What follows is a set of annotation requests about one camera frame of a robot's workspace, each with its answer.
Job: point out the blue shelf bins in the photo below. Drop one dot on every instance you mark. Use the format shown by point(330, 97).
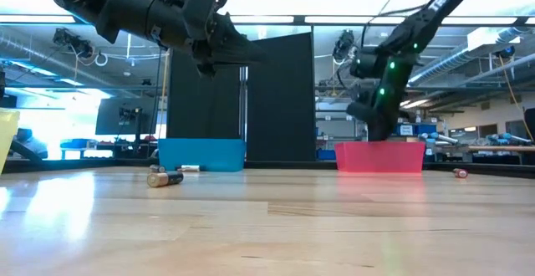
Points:
point(422, 129)

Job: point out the blue plastic bin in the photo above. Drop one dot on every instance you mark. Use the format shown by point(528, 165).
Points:
point(200, 154)

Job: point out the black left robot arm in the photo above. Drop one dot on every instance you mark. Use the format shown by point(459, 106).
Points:
point(125, 12)

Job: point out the black red battery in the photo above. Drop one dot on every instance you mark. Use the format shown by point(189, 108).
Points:
point(461, 173)

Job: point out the yellow plastic bin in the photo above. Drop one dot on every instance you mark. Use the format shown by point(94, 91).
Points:
point(7, 138)

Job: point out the black copper battery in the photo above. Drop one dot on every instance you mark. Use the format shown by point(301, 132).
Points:
point(165, 179)

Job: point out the black wall monitor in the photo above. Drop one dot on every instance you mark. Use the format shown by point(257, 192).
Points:
point(108, 117)

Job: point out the red plastic bin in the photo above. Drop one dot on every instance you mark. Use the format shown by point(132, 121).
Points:
point(378, 159)

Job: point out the black aluminium table frame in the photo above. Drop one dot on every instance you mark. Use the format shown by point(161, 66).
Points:
point(62, 165)

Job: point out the silver ventilation duct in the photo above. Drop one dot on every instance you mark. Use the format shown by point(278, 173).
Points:
point(460, 54)

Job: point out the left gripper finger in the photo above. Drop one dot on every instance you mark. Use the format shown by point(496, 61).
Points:
point(234, 46)
point(207, 67)

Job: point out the black folding screen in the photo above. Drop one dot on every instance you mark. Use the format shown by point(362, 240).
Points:
point(280, 100)

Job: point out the black ceiling-hung device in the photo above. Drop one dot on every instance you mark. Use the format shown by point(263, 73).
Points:
point(71, 42)
point(343, 44)

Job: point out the wooden workbench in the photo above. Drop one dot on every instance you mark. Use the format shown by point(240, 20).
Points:
point(501, 148)

